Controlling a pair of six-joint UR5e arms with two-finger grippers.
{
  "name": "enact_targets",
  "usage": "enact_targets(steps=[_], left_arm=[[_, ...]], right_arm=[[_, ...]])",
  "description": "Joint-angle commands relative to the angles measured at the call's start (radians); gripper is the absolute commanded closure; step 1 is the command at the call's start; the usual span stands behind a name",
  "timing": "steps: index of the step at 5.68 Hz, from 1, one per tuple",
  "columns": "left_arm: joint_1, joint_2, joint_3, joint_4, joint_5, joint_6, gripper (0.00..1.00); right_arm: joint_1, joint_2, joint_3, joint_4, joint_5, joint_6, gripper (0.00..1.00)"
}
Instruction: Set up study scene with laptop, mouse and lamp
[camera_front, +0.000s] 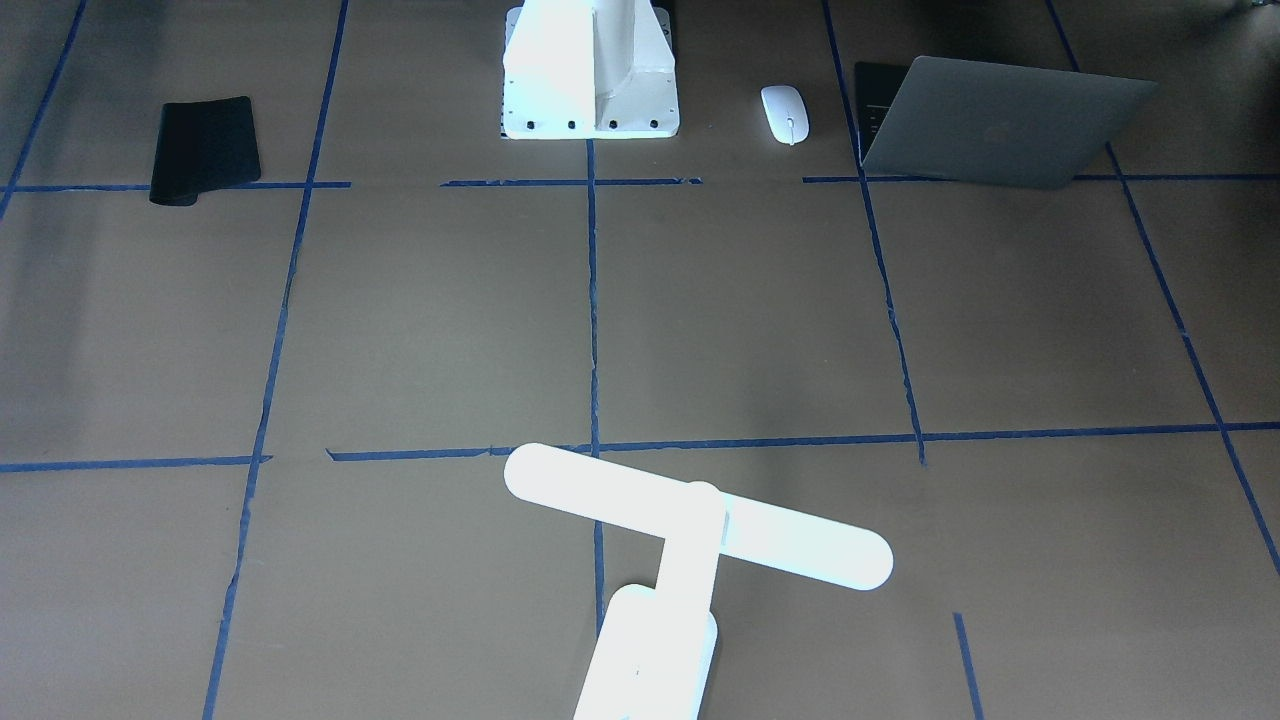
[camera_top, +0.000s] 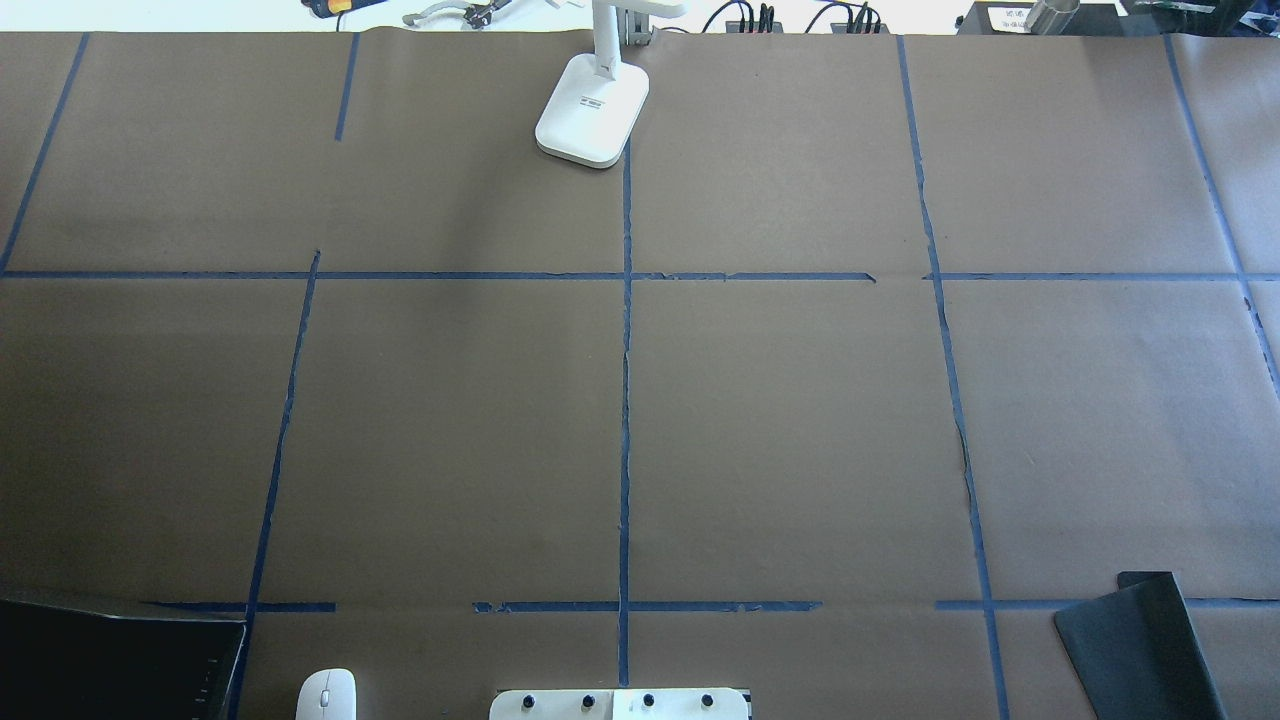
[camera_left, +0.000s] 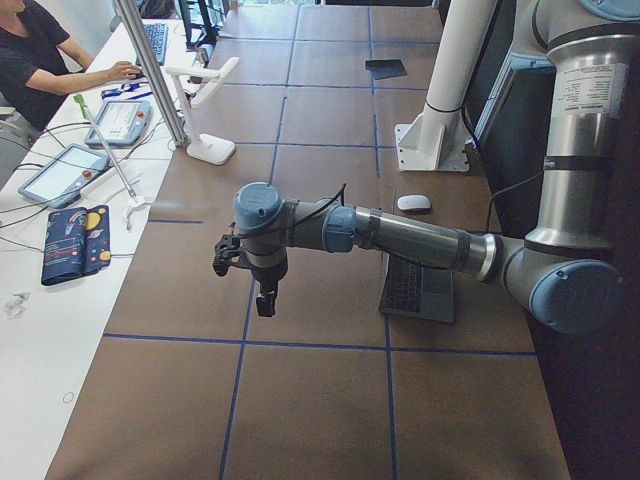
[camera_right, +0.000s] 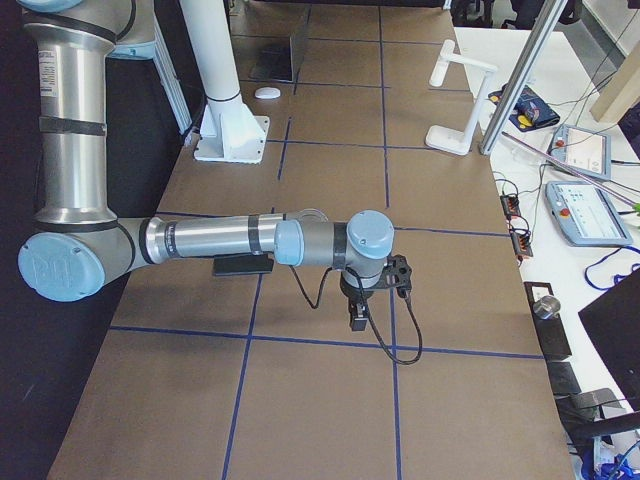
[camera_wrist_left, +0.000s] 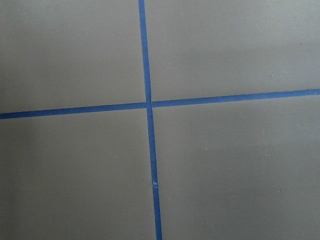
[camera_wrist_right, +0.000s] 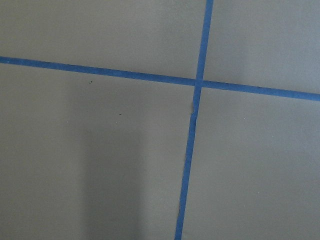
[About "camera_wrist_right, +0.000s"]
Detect blue tape line lengthwise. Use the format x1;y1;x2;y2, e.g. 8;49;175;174
174;0;214;240

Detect blue tape line crosswise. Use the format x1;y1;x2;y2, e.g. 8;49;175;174
0;56;320;102

